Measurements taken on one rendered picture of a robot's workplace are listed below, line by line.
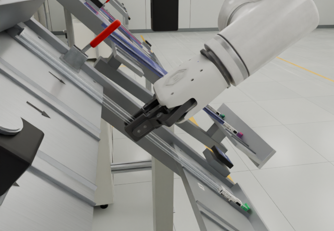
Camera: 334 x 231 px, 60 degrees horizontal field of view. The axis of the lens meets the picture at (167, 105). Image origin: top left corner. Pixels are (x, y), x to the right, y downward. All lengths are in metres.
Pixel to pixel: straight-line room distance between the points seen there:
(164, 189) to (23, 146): 0.79
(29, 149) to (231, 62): 0.32
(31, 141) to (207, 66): 0.30
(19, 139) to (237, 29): 0.35
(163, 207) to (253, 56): 0.66
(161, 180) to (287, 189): 1.19
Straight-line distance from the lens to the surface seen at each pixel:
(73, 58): 0.49
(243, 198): 0.67
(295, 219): 1.79
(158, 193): 0.94
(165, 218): 1.02
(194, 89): 0.41
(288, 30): 0.46
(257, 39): 0.44
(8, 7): 0.33
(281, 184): 2.02
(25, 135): 0.18
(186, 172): 0.52
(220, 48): 0.44
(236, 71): 0.44
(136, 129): 0.46
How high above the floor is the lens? 1.15
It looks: 22 degrees down
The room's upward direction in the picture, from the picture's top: straight up
